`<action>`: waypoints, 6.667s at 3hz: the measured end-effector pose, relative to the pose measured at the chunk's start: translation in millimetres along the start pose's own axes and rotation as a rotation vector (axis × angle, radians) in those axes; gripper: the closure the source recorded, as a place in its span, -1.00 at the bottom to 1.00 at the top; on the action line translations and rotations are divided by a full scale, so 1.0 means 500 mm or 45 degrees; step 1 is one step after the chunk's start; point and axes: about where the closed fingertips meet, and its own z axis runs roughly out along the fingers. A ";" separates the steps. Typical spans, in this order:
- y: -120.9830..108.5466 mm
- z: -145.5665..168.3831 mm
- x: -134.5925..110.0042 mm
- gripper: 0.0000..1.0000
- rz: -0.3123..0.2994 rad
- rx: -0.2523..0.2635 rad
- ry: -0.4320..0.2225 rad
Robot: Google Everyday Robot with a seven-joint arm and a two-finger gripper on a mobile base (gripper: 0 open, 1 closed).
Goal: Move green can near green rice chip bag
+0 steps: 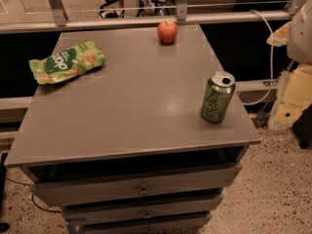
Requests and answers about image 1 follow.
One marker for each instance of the bottom grey drawer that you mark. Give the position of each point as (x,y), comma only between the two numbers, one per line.
(153,225)

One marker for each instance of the red apple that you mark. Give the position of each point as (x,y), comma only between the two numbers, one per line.
(167,31)

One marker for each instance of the green rice chip bag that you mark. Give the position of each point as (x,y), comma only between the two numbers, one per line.
(67,64)

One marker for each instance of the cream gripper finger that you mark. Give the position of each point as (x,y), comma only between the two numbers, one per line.
(280,37)
(294,95)

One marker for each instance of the top grey drawer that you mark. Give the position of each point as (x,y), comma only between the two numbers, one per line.
(101,189)

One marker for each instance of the grey drawer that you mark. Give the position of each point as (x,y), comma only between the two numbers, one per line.
(101,189)
(186,204)
(153,225)

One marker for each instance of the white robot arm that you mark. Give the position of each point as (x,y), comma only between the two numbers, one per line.
(299,47)

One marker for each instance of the middle grey drawer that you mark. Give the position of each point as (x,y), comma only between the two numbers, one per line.
(186,204)

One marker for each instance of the green soda can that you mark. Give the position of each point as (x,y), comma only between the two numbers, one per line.
(219,91)

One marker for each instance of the metal railing frame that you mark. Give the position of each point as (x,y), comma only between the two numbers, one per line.
(19,16)

